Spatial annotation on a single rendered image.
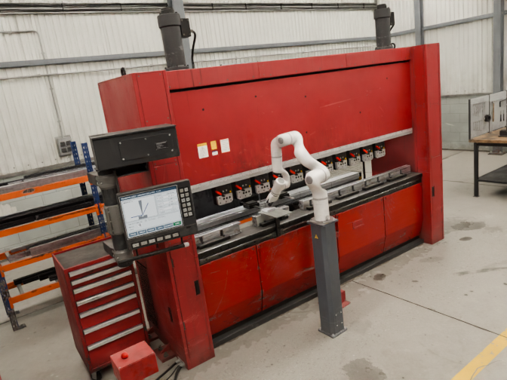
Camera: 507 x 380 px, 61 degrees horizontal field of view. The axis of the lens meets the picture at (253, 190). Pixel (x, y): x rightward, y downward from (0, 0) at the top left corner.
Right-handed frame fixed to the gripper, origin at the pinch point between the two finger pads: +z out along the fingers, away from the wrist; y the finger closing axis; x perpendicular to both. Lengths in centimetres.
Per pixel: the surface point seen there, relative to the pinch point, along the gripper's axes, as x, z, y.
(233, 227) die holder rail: 3.0, 13.5, 37.1
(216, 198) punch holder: -15, -10, 49
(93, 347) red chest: 33, 69, 167
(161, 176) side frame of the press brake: -20, -49, 102
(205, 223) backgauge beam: -18, 28, 51
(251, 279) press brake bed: 43, 42, 34
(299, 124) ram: -45, -46, -48
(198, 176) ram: -29, -27, 63
